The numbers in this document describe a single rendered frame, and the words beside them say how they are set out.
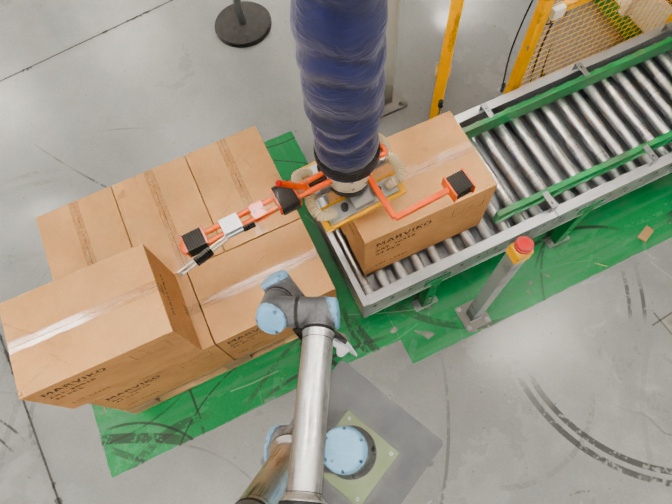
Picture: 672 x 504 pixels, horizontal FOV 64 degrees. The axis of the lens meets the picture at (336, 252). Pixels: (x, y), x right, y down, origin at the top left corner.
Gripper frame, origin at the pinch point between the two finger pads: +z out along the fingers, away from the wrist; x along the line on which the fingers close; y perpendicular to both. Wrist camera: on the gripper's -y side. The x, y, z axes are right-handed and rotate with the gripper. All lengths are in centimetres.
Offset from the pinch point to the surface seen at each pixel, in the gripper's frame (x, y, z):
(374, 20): 62, -16, -81
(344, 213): -2, -45, -29
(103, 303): -83, 9, -52
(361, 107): 42, -24, -64
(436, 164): 14, -91, -17
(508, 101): 22, -169, -6
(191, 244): -32, -5, -54
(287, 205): -8, -29, -46
